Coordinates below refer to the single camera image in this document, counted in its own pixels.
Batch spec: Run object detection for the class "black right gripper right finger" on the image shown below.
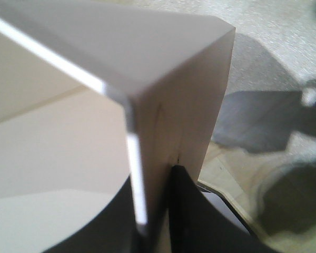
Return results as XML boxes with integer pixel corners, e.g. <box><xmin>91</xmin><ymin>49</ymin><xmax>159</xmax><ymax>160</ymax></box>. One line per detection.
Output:
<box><xmin>169</xmin><ymin>166</ymin><xmax>274</xmax><ymax>252</ymax></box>

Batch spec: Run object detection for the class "white plastic trash bin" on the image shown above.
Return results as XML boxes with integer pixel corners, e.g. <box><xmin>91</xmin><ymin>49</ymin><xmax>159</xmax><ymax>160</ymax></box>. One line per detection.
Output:
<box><xmin>0</xmin><ymin>1</ymin><xmax>235</xmax><ymax>252</ymax></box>

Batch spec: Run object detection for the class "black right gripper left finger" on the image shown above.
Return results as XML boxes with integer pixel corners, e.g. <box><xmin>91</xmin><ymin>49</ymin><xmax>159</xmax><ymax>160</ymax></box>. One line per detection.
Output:
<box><xmin>45</xmin><ymin>178</ymin><xmax>143</xmax><ymax>252</ymax></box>

